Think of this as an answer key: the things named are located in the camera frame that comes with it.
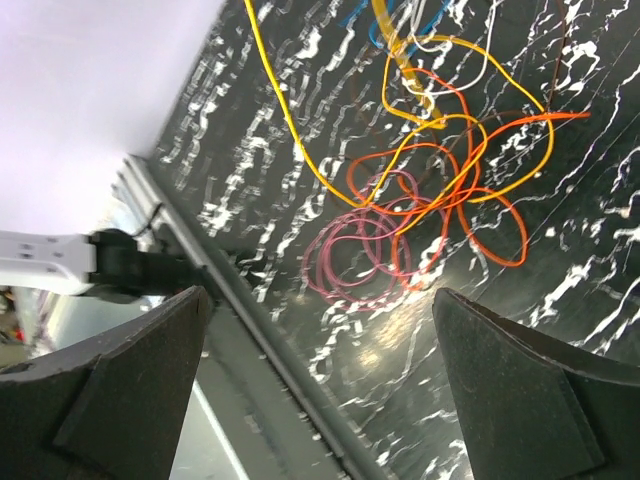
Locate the pink cable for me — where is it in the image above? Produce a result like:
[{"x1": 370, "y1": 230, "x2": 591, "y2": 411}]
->
[{"x1": 302, "y1": 170, "x2": 449, "y2": 313}]

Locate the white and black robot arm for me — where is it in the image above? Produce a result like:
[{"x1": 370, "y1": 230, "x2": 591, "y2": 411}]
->
[{"x1": 1, "y1": 231, "x2": 639, "y2": 479}]

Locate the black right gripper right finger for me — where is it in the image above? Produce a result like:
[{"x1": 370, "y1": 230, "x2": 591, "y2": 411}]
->
[{"x1": 433, "y1": 288, "x2": 639, "y2": 479}]

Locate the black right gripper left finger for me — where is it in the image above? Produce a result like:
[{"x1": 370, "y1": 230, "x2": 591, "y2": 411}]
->
[{"x1": 1, "y1": 287, "x2": 208, "y2": 479}]

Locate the white cable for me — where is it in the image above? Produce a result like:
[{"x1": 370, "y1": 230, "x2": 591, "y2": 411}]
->
[{"x1": 401, "y1": 0, "x2": 499, "y2": 97}]

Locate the yellow cable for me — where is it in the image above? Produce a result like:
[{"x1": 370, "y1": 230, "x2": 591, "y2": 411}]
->
[{"x1": 243, "y1": 0, "x2": 556, "y2": 236}]

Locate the orange cable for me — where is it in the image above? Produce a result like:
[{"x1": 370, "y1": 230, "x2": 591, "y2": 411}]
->
[{"x1": 347, "y1": 67, "x2": 592, "y2": 292}]

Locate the blue cable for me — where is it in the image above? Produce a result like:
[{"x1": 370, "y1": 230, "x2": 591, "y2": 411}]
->
[{"x1": 339, "y1": 0, "x2": 454, "y2": 50}]

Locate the brown cable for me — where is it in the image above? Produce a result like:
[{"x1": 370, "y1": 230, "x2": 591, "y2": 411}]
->
[{"x1": 349, "y1": 0, "x2": 576, "y2": 186}]

